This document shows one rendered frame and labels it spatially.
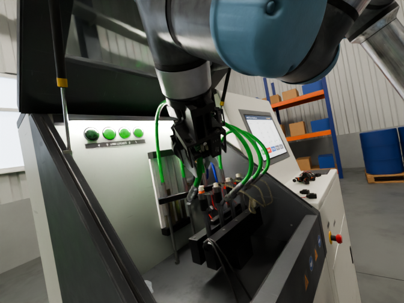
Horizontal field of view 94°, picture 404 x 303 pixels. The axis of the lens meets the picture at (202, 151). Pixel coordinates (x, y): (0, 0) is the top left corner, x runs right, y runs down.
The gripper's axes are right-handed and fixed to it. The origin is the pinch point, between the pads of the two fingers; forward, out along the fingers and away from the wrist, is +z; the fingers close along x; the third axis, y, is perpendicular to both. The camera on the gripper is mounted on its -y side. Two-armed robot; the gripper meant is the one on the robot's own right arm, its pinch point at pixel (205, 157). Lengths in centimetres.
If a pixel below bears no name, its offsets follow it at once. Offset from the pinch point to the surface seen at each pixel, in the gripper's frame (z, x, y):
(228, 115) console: -17.5, 36.2, -10.9
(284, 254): 28.2, 2.4, 18.4
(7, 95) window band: -152, -5, -400
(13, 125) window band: -100, -4, -400
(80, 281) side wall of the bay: 20.5, -35.0, -10.9
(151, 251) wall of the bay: 34.1, -5.7, -32.3
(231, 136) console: -6.7, 35.0, -10.9
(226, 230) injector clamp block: 25.2, 4.1, -0.2
